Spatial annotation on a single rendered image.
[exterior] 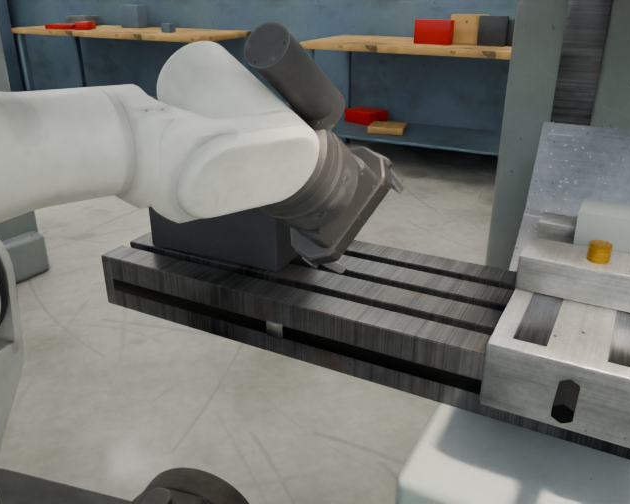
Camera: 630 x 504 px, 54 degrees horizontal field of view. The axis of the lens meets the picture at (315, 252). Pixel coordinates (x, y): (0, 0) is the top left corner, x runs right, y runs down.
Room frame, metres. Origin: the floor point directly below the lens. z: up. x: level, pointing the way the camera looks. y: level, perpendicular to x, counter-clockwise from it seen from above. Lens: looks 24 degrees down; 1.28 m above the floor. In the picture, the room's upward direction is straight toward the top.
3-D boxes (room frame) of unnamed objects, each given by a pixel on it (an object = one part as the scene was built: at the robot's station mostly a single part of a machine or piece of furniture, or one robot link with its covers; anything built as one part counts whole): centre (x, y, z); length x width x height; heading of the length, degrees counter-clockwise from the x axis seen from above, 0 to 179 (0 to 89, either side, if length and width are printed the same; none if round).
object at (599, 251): (0.57, -0.29, 1.03); 0.02 x 0.02 x 0.02
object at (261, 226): (0.87, 0.12, 1.01); 0.22 x 0.12 x 0.20; 64
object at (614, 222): (0.62, -0.32, 1.02); 0.06 x 0.05 x 0.06; 62
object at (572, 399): (0.43, -0.21, 0.95); 0.04 x 0.02 x 0.02; 152
